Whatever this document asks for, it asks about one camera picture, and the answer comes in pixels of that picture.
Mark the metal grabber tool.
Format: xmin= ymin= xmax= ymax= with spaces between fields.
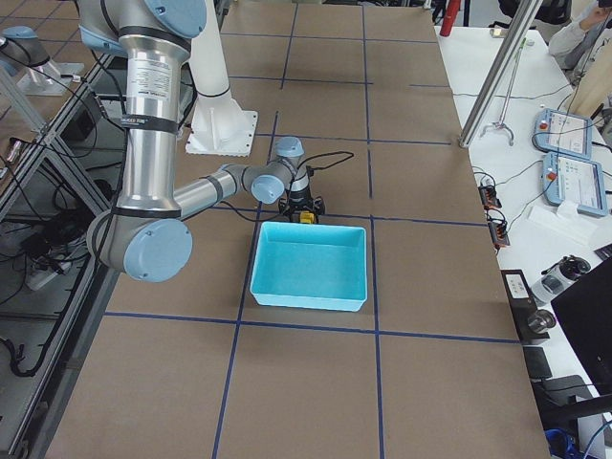
xmin=480 ymin=38 xmax=526 ymax=146

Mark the black labelled box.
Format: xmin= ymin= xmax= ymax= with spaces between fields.
xmin=501 ymin=270 xmax=550 ymax=345

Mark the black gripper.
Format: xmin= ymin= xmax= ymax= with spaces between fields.
xmin=278 ymin=188 xmax=326 ymax=221

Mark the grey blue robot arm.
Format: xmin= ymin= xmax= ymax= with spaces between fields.
xmin=77 ymin=1 xmax=324 ymax=282

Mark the aluminium frame post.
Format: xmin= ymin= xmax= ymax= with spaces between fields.
xmin=458 ymin=0 xmax=542 ymax=148

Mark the black monitor corner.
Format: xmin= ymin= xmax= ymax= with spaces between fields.
xmin=552 ymin=259 xmax=611 ymax=394

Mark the upper teach pendant tablet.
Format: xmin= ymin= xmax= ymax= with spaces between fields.
xmin=532 ymin=108 xmax=593 ymax=159

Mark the orange black connector module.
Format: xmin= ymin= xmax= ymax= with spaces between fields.
xmin=478 ymin=185 xmax=511 ymax=251

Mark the light blue plastic bin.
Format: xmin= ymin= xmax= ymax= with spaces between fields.
xmin=250 ymin=222 xmax=367 ymax=312

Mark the lower teach pendant tablet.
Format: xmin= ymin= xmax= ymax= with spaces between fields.
xmin=542 ymin=152 xmax=608 ymax=217

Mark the red cylinder bottle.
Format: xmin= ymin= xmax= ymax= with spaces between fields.
xmin=440 ymin=0 xmax=462 ymax=37

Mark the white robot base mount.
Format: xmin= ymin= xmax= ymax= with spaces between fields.
xmin=186 ymin=0 xmax=258 ymax=157

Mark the second grey robot arm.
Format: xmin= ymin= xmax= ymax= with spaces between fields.
xmin=1 ymin=26 xmax=51 ymax=77

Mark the yellow beetle toy car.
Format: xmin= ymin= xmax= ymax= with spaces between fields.
xmin=299 ymin=211 xmax=317 ymax=225

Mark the black camera cable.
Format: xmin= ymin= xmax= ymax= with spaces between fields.
xmin=298 ymin=151 xmax=355 ymax=179

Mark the white side table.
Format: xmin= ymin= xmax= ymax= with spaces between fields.
xmin=432 ymin=24 xmax=612 ymax=398

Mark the teach pendant tablet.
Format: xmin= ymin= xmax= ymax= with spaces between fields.
xmin=532 ymin=108 xmax=593 ymax=159
xmin=542 ymin=152 xmax=608 ymax=217

